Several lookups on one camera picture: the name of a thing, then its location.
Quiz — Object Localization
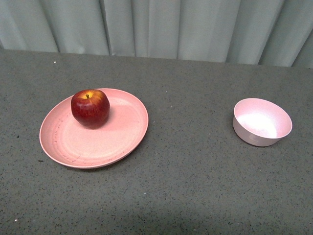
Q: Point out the red apple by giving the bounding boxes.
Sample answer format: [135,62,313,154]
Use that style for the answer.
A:
[70,89,110,129]

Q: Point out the white pleated curtain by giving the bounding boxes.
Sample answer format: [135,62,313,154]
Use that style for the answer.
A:
[0,0,313,68]

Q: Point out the pink round plate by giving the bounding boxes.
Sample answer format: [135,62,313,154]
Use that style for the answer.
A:
[39,88,149,169]

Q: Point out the light pink bowl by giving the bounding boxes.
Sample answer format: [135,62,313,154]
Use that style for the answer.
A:
[233,98,292,147]

